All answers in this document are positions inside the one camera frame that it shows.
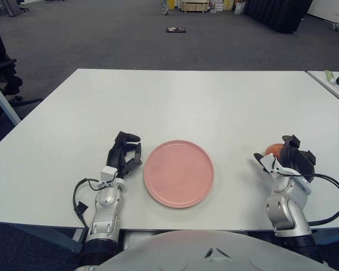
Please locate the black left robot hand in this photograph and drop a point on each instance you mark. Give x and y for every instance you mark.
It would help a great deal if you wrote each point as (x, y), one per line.
(120, 159)

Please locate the grey robot torso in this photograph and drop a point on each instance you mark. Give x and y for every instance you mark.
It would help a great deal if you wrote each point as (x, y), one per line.
(214, 254)

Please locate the stacked white boxes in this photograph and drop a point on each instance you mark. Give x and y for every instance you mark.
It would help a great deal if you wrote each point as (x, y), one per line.
(221, 5)

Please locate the blue-grey table frame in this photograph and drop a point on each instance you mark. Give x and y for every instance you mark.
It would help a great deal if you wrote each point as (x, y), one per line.
(45, 237)

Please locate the white plastic bag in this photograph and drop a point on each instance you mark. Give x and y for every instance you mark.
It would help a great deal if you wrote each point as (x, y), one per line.
(239, 8)

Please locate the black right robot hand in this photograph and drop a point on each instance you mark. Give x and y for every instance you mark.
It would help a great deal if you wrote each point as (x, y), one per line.
(298, 162)

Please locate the black curtain partition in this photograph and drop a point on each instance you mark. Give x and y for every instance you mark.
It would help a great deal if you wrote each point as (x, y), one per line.
(277, 14)

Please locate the walking person legs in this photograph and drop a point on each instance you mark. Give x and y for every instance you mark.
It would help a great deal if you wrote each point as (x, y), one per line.
(165, 7)

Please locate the white side table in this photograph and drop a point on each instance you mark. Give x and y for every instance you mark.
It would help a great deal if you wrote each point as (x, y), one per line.
(327, 84)

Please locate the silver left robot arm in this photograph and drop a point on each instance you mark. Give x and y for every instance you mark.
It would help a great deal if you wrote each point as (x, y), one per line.
(106, 209)

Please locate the green white tube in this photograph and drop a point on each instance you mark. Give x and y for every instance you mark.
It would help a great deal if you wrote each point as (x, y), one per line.
(330, 76)

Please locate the light blue table leg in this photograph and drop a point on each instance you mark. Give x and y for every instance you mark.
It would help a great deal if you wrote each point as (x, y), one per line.
(4, 101)

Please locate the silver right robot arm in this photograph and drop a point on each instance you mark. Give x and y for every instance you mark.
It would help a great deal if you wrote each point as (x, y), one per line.
(288, 209)

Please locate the red-orange apple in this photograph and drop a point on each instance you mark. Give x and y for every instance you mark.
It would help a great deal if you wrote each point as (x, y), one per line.
(274, 148)

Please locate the black office chair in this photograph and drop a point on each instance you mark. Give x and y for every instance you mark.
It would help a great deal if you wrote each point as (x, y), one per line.
(2, 73)

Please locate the yellow box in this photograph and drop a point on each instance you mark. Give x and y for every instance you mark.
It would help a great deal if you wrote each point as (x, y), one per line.
(171, 3)

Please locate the wooden pallet crate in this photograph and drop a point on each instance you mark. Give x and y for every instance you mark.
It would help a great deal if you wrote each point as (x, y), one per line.
(195, 6)

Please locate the pink round plate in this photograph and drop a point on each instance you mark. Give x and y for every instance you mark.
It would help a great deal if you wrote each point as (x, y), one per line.
(179, 175)

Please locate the small dark tray on floor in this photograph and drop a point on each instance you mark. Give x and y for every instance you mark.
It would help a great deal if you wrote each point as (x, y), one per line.
(176, 30)

